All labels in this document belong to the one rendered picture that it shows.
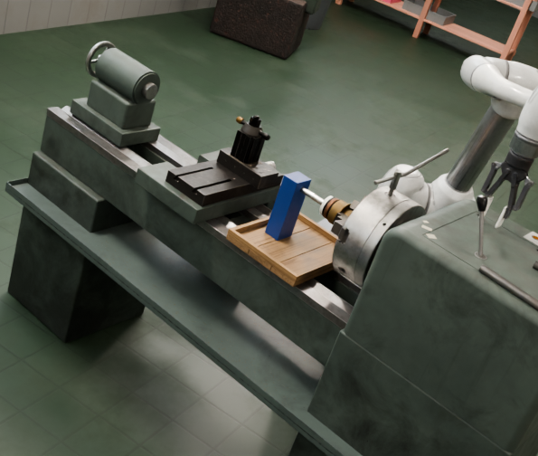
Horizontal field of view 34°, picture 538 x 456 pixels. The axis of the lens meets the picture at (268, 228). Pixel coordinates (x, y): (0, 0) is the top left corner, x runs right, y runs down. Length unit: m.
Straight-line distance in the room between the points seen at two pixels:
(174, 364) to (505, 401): 1.67
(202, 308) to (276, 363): 0.34
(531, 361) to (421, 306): 0.33
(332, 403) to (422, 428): 0.31
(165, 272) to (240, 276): 0.42
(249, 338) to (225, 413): 0.59
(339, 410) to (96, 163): 1.30
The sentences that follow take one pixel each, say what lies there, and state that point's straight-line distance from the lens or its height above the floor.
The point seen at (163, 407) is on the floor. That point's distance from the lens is 3.47.
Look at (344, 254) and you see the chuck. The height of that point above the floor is 1.05.
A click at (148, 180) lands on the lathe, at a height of 0.91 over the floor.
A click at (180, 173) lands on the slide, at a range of 2.97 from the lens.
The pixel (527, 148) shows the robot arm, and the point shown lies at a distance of 2.55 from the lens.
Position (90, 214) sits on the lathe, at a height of 0.61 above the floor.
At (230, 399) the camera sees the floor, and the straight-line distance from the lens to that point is 3.60.
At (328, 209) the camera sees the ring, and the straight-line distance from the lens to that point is 2.77.
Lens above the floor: 2.26
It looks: 28 degrees down
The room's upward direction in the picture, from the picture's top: 19 degrees clockwise
